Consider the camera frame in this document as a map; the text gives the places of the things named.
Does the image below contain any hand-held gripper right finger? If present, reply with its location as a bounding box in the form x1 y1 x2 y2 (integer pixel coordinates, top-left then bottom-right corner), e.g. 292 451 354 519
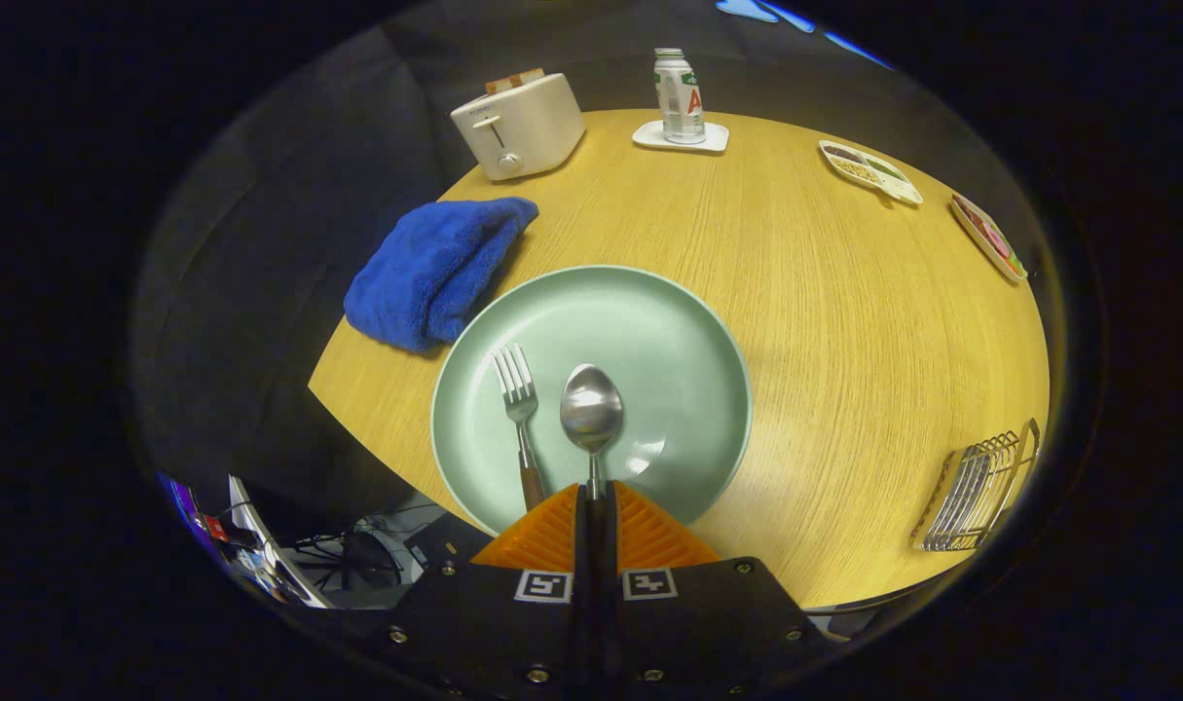
593 480 821 701

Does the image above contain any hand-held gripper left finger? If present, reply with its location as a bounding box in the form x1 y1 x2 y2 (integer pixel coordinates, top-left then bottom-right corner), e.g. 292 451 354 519
387 482 592 701

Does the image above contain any metal fork wooden handle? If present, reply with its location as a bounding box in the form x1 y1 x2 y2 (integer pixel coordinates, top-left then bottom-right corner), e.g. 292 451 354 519
492 343 547 513

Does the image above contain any metal spoon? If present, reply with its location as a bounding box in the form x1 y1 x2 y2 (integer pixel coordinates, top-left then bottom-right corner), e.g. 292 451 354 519
560 363 625 502

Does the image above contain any white electronic device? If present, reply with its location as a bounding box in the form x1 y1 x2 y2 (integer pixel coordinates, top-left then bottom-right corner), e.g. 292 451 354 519
228 475 334 609

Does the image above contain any pale green plate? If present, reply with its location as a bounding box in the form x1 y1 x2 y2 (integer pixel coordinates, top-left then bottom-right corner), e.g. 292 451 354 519
430 265 754 536

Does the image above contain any blue towel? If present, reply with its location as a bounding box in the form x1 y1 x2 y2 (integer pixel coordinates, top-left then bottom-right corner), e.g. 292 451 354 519
343 196 540 353

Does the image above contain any round plate of food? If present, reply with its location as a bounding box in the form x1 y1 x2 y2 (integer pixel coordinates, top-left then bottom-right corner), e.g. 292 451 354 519
949 192 1028 284

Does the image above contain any white divided snack dish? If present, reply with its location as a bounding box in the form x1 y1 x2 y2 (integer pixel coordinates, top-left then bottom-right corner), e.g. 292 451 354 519
818 140 924 206

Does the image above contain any white square coaster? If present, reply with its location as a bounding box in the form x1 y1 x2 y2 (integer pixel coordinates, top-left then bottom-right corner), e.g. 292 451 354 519
632 120 730 154

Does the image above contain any white toaster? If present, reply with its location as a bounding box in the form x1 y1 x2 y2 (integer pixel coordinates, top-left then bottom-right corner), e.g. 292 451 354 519
450 72 587 183

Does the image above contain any white drink bottle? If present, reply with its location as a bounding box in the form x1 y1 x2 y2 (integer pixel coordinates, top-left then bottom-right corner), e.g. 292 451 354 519
653 48 707 146

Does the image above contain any black cable bundle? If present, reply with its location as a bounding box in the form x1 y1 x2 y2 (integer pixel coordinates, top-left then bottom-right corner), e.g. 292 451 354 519
299 501 446 590

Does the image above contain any metal wire rack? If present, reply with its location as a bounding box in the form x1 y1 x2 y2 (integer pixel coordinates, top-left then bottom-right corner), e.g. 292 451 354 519
909 419 1042 553

